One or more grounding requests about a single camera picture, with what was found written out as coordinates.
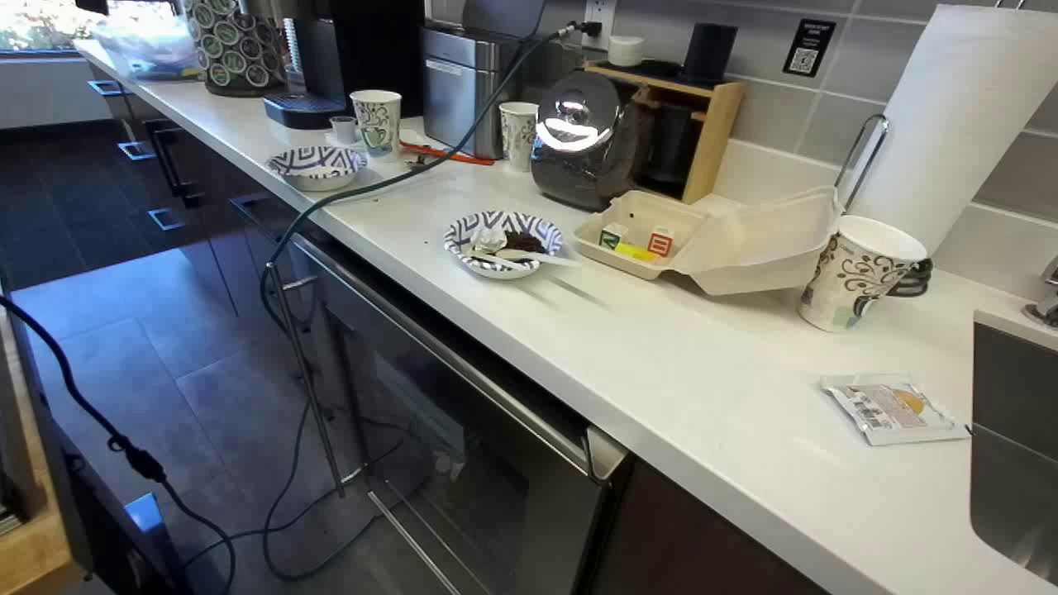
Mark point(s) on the light wooden rack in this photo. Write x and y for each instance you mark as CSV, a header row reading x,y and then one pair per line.
x,y
714,135

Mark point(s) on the glass kettle with dark lid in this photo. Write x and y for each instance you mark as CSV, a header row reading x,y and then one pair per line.
x,y
584,175

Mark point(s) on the white paper towel roll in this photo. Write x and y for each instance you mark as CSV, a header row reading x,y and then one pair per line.
x,y
959,120

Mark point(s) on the patterned plate with food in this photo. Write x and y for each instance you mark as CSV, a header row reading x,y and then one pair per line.
x,y
490,228

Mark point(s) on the black cup on rack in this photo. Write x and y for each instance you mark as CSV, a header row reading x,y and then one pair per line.
x,y
708,54

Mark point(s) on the small white container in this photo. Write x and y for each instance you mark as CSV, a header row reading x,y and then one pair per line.
x,y
624,49

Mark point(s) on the light wooden cart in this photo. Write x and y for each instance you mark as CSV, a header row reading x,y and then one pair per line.
x,y
34,551

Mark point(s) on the chrome kitchen faucet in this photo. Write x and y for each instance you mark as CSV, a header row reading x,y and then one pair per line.
x,y
1045,294

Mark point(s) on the stainless steel countertop bin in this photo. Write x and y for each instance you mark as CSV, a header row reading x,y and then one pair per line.
x,y
465,94

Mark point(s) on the white wall outlet with plug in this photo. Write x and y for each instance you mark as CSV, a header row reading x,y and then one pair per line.
x,y
600,14

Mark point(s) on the beige cutting board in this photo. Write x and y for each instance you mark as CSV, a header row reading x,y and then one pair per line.
x,y
748,248

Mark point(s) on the dark glossy dishwasher front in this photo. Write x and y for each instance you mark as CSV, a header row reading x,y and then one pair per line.
x,y
465,465

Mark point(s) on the black silver Keurig coffee machine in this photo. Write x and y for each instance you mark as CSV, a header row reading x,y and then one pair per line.
x,y
351,54

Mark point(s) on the large patterned paper cup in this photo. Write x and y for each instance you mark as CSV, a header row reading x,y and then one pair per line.
x,y
853,275

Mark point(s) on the flat printed sachet packet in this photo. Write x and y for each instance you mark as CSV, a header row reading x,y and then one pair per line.
x,y
891,411

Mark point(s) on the round glass jar lid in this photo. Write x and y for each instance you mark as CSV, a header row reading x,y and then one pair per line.
x,y
575,115

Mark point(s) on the blue white patterned bowl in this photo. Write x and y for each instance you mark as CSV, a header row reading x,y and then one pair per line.
x,y
318,167

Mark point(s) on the metal paper towel holder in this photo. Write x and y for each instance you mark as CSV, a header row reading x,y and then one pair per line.
x,y
861,159

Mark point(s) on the stainless steel sink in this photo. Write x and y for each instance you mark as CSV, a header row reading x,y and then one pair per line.
x,y
1012,451

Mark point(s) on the red orange small utensil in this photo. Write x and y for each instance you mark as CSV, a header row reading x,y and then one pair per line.
x,y
448,157

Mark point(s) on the clear plastic bag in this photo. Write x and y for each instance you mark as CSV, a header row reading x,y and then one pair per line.
x,y
143,44

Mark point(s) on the black wall sign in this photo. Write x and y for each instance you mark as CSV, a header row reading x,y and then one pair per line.
x,y
808,46

